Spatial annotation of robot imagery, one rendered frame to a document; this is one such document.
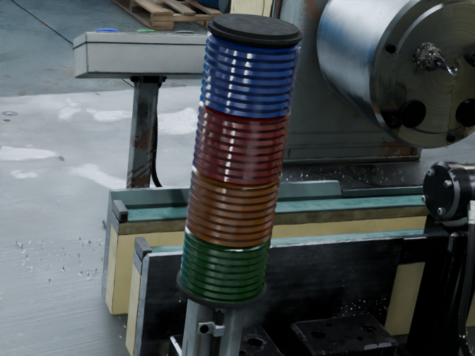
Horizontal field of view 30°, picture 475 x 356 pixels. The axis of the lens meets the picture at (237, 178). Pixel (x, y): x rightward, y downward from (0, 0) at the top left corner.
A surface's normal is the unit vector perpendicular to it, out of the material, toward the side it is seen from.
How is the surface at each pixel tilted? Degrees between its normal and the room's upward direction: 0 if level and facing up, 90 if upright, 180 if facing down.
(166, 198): 45
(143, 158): 90
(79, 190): 0
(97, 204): 0
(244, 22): 0
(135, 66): 68
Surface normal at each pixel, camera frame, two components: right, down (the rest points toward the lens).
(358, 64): -0.93, 0.07
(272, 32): 0.12, -0.92
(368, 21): -0.79, -0.35
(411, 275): 0.36, 0.40
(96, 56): 0.39, 0.02
